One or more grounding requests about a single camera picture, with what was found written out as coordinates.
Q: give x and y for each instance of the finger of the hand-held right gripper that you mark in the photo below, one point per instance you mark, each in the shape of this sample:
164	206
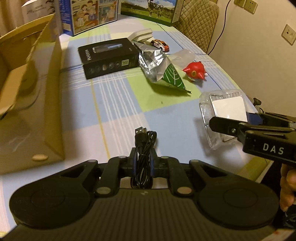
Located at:
255	118
223	125

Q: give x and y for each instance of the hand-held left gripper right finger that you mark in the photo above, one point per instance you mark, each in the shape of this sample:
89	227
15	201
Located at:
152	164

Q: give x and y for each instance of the clear plastic bag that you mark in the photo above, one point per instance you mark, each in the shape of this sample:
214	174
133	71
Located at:
182	55

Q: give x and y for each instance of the small toy car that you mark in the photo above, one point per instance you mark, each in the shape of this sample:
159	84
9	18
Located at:
160	44

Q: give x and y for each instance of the white flat case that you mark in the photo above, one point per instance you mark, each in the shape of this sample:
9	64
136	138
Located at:
143	34

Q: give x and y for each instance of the chair with quilted cover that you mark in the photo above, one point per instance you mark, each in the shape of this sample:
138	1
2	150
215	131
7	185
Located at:
198	23

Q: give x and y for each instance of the red toy figure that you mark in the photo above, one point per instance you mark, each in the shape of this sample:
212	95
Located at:
194	69

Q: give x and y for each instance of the clear plastic package white insert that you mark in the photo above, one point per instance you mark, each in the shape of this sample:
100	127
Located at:
227	106

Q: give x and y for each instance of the light blue milk carton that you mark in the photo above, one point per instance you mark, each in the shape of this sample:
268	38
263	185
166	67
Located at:
150	9

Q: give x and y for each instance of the person's right hand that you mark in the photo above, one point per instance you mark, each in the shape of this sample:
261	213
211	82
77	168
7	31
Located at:
289	190

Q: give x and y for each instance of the white appliance box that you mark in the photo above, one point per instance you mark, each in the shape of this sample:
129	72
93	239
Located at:
37	9

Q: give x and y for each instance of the plaid tablecloth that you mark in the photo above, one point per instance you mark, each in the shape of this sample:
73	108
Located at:
115	111

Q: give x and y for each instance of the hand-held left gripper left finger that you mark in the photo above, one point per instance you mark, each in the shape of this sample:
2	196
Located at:
133	164

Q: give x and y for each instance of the dark blue milk carton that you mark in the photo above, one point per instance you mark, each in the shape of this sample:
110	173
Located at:
87	16

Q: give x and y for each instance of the silver green foil bag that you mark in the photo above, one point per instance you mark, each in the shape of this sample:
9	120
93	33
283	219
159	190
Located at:
152	63

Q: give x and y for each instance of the black product box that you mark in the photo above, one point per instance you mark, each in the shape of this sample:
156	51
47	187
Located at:
104	53

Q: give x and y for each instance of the beige curtain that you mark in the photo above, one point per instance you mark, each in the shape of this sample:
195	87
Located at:
9	16

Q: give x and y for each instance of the large cardboard box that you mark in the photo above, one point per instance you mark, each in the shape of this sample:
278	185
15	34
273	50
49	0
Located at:
44	97

